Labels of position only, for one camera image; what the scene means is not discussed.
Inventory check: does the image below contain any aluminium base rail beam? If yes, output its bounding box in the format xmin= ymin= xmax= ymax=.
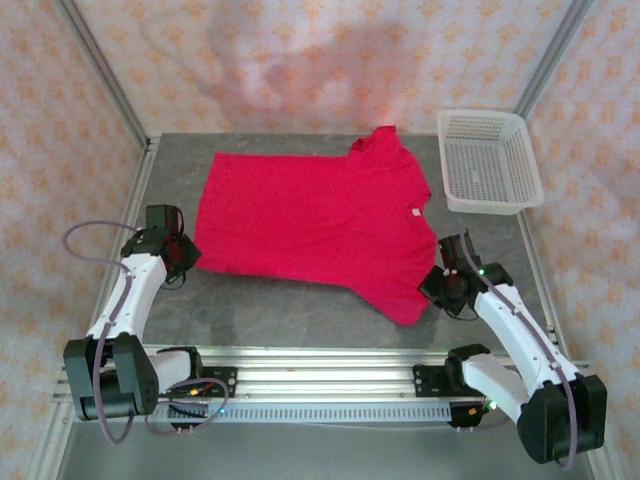
xmin=52 ymin=344 xmax=591 ymax=404

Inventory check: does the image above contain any white perforated plastic basket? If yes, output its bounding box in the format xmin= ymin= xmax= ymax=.
xmin=436 ymin=108 xmax=545 ymax=216

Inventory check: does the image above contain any aluminium table side rail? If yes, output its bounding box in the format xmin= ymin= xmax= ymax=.
xmin=24 ymin=137 xmax=162 ymax=480
xmin=517 ymin=209 xmax=626 ymax=480

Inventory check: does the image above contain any red t-shirt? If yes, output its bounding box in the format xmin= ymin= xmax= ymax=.
xmin=192 ymin=124 xmax=439 ymax=327

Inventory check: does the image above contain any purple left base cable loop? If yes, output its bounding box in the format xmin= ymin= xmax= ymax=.
xmin=144 ymin=377 xmax=231 ymax=437

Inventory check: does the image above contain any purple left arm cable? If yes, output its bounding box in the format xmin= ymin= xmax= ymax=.
xmin=62 ymin=221 xmax=140 ymax=446

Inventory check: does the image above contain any aluminium frame post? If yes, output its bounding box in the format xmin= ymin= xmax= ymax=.
xmin=54 ymin=0 xmax=151 ymax=146
xmin=514 ymin=0 xmax=596 ymax=119

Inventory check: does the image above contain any slotted grey cable duct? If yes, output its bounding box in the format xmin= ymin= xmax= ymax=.
xmin=74 ymin=402 xmax=454 ymax=425

